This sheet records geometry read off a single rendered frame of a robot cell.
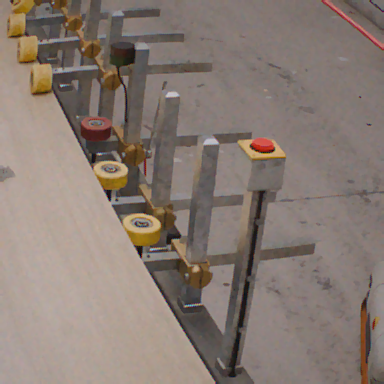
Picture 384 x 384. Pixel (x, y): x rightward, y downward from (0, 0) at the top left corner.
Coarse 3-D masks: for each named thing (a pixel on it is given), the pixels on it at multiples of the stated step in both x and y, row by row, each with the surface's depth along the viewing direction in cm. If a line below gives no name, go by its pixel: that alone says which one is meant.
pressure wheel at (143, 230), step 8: (128, 216) 251; (136, 216) 251; (144, 216) 251; (128, 224) 248; (136, 224) 249; (144, 224) 248; (152, 224) 249; (160, 224) 249; (128, 232) 246; (136, 232) 245; (144, 232) 246; (152, 232) 246; (136, 240) 246; (144, 240) 246; (152, 240) 247
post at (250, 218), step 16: (256, 208) 217; (240, 224) 221; (256, 224) 218; (240, 240) 222; (256, 240) 220; (240, 256) 222; (256, 256) 222; (240, 272) 223; (256, 272) 224; (240, 288) 225; (240, 304) 227; (240, 320) 229; (224, 336) 233; (240, 336) 230; (224, 352) 234; (240, 352) 233; (224, 368) 234; (240, 368) 235
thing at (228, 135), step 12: (180, 132) 301; (192, 132) 302; (204, 132) 302; (216, 132) 303; (228, 132) 304; (240, 132) 304; (96, 144) 292; (108, 144) 293; (144, 144) 297; (180, 144) 300; (192, 144) 301
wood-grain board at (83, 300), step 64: (0, 0) 385; (0, 64) 326; (0, 128) 286; (64, 128) 288; (0, 192) 255; (64, 192) 259; (0, 256) 231; (64, 256) 234; (128, 256) 237; (0, 320) 209; (64, 320) 213; (128, 320) 216
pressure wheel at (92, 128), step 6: (84, 120) 292; (90, 120) 292; (96, 120) 291; (102, 120) 293; (108, 120) 293; (84, 126) 289; (90, 126) 289; (96, 126) 289; (102, 126) 289; (108, 126) 290; (84, 132) 289; (90, 132) 288; (96, 132) 288; (102, 132) 288; (108, 132) 290; (84, 138) 290; (90, 138) 289; (96, 138) 289; (102, 138) 289
